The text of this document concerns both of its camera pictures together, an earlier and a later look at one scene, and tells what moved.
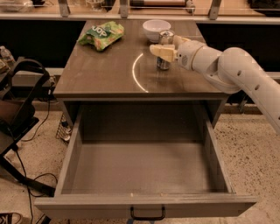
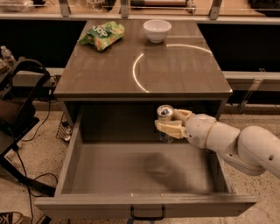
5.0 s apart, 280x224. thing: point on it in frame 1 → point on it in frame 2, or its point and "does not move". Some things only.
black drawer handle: x=147 y=218 does not move
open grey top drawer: x=122 y=157 does not move
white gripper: x=185 y=54 → x=198 y=128
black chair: x=20 y=86 does not move
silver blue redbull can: x=166 y=38 → x=164 y=113
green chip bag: x=101 y=35 does not move
